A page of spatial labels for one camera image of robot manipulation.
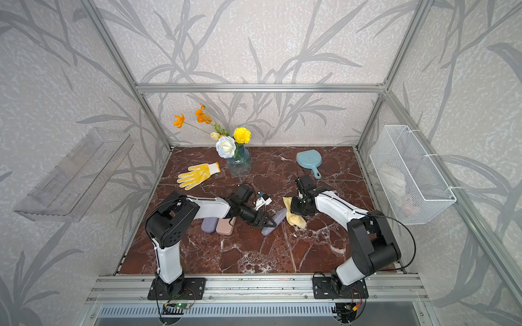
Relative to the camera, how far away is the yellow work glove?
1066 mm

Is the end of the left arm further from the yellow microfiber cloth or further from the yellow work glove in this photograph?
the yellow work glove

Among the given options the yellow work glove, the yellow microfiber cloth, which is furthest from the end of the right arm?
the yellow work glove

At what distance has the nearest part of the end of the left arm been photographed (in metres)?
0.80

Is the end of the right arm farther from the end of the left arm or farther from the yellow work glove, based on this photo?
the yellow work glove

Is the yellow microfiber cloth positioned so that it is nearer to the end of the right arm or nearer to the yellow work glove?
the end of the right arm

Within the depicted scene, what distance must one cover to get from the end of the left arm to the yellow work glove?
0.34 meters
